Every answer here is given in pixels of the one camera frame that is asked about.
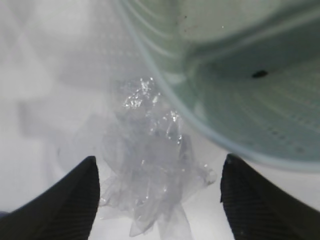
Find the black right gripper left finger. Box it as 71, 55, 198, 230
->
0, 156, 100, 240

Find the green plastic woven basket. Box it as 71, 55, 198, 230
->
114, 0, 320, 172

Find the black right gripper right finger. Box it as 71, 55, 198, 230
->
220, 153, 320, 240

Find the clear plastic sheet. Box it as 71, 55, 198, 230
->
99, 77, 217, 240

